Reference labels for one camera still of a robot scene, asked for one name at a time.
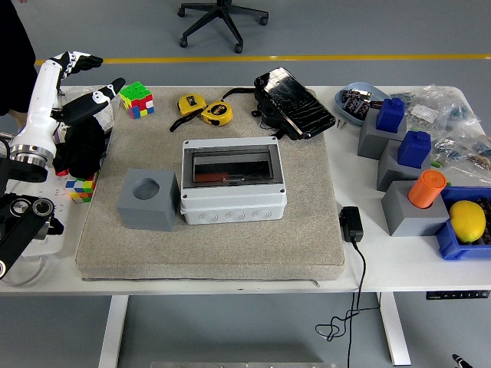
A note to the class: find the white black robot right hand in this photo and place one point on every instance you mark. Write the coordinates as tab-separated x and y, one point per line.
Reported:
459	361

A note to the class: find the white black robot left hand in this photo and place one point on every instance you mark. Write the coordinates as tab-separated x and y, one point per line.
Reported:
40	111

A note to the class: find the transparent hinged box lid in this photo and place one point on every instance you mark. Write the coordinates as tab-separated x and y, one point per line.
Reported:
234	147

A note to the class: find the grey plastic junction box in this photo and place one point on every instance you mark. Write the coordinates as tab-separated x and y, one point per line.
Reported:
234	212

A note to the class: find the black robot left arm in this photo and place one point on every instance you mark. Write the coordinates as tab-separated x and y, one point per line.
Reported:
19	226

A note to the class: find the black cloth bundle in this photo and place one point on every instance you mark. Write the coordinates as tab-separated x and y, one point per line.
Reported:
82	149

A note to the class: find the person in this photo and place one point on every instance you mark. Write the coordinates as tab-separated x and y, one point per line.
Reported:
13	57

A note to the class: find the black table control panel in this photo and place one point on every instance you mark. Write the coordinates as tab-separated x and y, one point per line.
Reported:
456	295

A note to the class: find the white table leg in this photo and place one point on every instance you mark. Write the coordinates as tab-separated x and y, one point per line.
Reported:
113	329
395	329

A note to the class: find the small colourful puzzle cube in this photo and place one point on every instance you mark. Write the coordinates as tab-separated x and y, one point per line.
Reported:
80	189

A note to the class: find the large colourful puzzle cube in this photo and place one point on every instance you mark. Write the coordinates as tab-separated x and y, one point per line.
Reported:
136	97

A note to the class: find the white power strip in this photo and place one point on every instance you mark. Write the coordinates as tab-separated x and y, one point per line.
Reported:
57	214

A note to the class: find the blue plastic bin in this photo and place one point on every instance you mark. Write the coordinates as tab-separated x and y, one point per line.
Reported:
449	241

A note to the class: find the dark packets in bin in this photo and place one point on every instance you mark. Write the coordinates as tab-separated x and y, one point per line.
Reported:
487	237

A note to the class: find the yellow lemon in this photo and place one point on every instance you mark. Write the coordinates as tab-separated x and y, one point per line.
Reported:
466	220

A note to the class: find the grey block with round hole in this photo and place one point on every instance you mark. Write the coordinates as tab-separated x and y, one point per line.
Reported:
147	211

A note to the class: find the grey block holder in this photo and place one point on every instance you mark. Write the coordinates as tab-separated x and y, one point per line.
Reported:
406	218
372	142
391	172

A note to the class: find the black power adapter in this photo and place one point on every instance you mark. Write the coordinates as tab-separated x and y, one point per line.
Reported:
351	224

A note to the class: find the black office chair base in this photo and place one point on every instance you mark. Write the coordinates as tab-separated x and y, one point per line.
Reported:
215	15

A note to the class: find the small green part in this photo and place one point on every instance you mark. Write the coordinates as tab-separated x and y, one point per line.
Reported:
435	163

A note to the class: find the clear bag of dark parts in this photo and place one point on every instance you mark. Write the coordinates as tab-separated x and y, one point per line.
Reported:
468	149

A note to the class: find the blue stepped block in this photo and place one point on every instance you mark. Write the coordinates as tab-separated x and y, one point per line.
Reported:
413	149
389	115

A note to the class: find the grey-brown cushion mat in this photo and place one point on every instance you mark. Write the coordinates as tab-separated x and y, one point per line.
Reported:
230	249

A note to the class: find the clear bag with white labels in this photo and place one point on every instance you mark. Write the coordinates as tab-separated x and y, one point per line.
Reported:
422	113

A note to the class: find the shiny black zip case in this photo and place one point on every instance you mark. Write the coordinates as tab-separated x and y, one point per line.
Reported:
293	103

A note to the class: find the clear bag of blue parts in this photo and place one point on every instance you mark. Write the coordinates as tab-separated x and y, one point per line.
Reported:
456	107

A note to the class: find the light blue bowl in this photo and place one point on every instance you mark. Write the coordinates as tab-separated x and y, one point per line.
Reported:
341	109

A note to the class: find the dark snack packets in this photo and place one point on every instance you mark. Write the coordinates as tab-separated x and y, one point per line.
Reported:
354	101

